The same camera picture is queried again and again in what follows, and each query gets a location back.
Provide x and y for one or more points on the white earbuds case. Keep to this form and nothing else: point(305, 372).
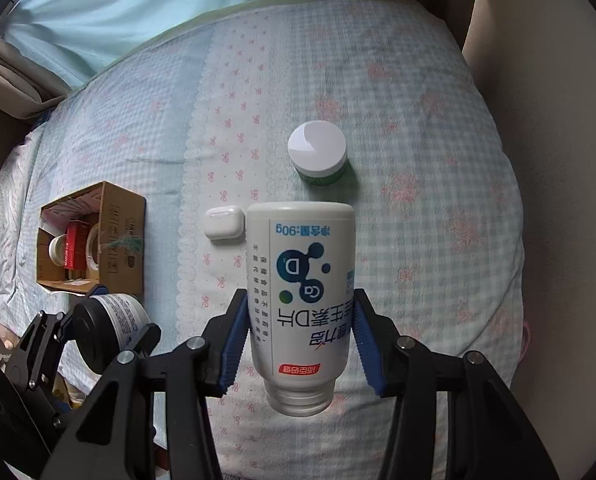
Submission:
point(223, 223)

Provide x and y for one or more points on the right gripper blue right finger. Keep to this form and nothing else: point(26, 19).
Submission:
point(489, 435)

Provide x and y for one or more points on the pale green lid jar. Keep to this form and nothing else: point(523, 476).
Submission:
point(57, 250)

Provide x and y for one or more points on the beige left curtain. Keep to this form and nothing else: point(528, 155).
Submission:
point(27, 88)

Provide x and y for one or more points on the white vitamin bottle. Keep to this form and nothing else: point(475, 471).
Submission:
point(300, 284)

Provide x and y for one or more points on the black lid white jar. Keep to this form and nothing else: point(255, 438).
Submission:
point(104, 325)

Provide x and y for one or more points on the red small box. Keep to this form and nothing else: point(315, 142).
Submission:
point(77, 234)

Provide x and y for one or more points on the brown cardboard box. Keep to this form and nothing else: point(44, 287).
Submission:
point(121, 216)

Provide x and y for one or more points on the green jar white lid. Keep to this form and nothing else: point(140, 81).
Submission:
point(319, 152)

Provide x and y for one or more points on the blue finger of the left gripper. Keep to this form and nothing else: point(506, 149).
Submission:
point(142, 346)
point(97, 290)

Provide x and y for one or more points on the yellow tape roll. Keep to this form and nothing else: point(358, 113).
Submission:
point(91, 249)

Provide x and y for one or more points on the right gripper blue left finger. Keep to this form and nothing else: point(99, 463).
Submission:
point(111, 436)

